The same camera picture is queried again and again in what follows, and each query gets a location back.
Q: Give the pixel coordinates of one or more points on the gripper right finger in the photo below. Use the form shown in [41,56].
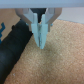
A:
[44,27]

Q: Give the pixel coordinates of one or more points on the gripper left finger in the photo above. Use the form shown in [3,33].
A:
[34,26]

